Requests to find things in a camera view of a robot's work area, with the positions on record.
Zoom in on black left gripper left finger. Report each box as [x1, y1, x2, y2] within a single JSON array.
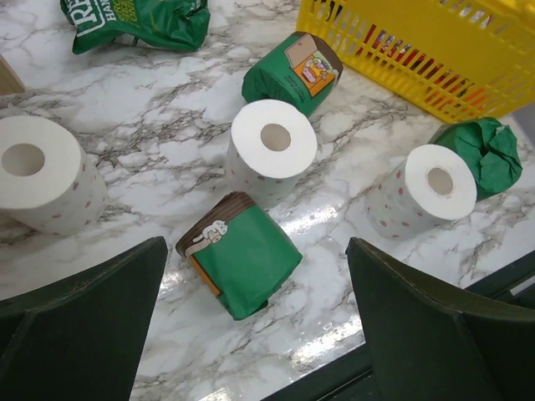
[[1, 236, 168, 400]]

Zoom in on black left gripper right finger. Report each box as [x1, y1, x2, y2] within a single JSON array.
[[346, 238, 534, 400]]

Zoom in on wooden shelf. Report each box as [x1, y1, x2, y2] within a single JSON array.
[[0, 55, 25, 96]]

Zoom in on white dotted roll right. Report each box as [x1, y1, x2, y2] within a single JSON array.
[[364, 145, 477, 241]]

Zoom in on white dotted roll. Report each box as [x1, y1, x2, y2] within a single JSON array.
[[225, 99, 318, 209], [364, 145, 477, 241], [1, 115, 108, 236]]

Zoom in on white dotted roll left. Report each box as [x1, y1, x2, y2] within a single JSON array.
[[1, 115, 108, 236]]

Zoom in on white dotted roll middle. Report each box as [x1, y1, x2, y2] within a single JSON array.
[[225, 99, 318, 209]]

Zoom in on yellow plastic basket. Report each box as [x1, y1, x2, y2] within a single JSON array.
[[297, 1, 534, 123]]

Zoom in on green wrapped roll with picture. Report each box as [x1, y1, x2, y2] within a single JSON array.
[[242, 31, 344, 116]]

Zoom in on green chips bag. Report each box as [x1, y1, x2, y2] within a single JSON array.
[[59, 0, 211, 54]]

